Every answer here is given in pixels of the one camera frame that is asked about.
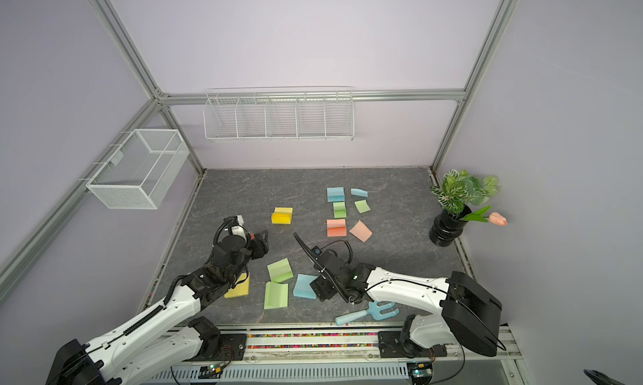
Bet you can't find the yellow memo pad near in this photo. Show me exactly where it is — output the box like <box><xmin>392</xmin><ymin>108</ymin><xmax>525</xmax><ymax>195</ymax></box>
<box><xmin>224</xmin><ymin>273</ymin><xmax>251</xmax><ymax>299</ymax></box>

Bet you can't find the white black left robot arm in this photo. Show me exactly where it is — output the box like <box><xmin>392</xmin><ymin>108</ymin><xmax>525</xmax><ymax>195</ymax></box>
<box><xmin>46</xmin><ymin>215</ymin><xmax>269</xmax><ymax>384</ymax></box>

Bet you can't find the torn light green page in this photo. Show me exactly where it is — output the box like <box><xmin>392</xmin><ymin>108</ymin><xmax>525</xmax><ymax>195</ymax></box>
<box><xmin>354</xmin><ymin>199</ymin><xmax>371</xmax><ymax>214</ymax></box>

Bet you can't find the black plant pot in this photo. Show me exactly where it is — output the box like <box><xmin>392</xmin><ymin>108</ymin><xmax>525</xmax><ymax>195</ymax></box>
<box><xmin>429</xmin><ymin>206</ymin><xmax>472</xmax><ymax>247</ymax></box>

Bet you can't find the salmon memo pad front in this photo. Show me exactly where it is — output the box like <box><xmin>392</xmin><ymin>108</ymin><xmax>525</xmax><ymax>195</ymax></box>
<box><xmin>327</xmin><ymin>219</ymin><xmax>348</xmax><ymax>238</ymax></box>

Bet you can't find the light blue memo pad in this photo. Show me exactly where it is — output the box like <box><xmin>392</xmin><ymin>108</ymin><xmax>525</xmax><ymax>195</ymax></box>
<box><xmin>293</xmin><ymin>274</ymin><xmax>317</xmax><ymax>300</ymax></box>
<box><xmin>327</xmin><ymin>187</ymin><xmax>345</xmax><ymax>203</ymax></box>

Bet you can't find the yellow memo pad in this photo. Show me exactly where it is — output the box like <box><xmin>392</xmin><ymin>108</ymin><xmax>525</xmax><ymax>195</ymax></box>
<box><xmin>271</xmin><ymin>207</ymin><xmax>293</xmax><ymax>225</ymax></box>
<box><xmin>224</xmin><ymin>273</ymin><xmax>251</xmax><ymax>299</ymax></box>

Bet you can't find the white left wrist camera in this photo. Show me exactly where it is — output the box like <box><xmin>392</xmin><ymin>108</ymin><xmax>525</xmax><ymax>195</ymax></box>
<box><xmin>227</xmin><ymin>215</ymin><xmax>249</xmax><ymax>238</ymax></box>

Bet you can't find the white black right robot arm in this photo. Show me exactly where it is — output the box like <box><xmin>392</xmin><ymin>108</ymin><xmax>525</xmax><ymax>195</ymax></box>
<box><xmin>300</xmin><ymin>242</ymin><xmax>507</xmax><ymax>358</ymax></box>

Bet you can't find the light blue memo pad front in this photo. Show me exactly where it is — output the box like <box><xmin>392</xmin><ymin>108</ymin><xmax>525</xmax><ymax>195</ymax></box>
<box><xmin>293</xmin><ymin>274</ymin><xmax>317</xmax><ymax>300</ymax></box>

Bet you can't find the light blue toy fork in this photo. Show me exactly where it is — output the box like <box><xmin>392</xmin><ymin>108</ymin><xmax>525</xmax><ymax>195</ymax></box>
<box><xmin>334</xmin><ymin>302</ymin><xmax>400</xmax><ymax>326</ymax></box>

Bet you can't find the torn salmon page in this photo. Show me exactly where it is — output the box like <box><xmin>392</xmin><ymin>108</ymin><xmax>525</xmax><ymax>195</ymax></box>
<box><xmin>349</xmin><ymin>220</ymin><xmax>373</xmax><ymax>243</ymax></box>

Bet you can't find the white wire shelf basket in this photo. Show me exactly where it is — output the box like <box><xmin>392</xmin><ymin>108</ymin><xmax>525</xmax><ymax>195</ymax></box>
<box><xmin>203</xmin><ymin>86</ymin><xmax>355</xmax><ymax>142</ymax></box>

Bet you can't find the yellow memo pad far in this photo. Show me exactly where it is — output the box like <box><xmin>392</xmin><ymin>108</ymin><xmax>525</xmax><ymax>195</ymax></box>
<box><xmin>271</xmin><ymin>207</ymin><xmax>293</xmax><ymax>225</ymax></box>

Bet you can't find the light green memo pad front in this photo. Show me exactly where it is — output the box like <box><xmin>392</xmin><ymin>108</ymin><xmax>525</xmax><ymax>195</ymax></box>
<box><xmin>264</xmin><ymin>281</ymin><xmax>289</xmax><ymax>310</ymax></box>

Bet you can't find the green artificial plant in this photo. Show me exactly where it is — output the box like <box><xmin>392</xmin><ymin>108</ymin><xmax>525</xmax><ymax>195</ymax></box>
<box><xmin>430</xmin><ymin>169</ymin><xmax>499</xmax><ymax>218</ymax></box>

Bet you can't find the light green memo pad small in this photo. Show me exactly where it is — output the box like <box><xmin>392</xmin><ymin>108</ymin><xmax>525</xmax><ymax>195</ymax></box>
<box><xmin>333</xmin><ymin>202</ymin><xmax>348</xmax><ymax>219</ymax></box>

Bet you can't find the torn light blue page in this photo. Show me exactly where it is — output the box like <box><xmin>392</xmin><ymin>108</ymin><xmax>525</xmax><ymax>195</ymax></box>
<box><xmin>350</xmin><ymin>188</ymin><xmax>368</xmax><ymax>198</ymax></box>

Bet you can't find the white wire basket left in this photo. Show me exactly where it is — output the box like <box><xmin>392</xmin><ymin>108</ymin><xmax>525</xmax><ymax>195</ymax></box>
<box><xmin>85</xmin><ymin>129</ymin><xmax>189</xmax><ymax>210</ymax></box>

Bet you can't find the pink artificial tulip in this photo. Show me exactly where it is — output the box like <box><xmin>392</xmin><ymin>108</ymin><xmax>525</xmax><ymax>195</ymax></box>
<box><xmin>460</xmin><ymin>205</ymin><xmax>508</xmax><ymax>227</ymax></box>

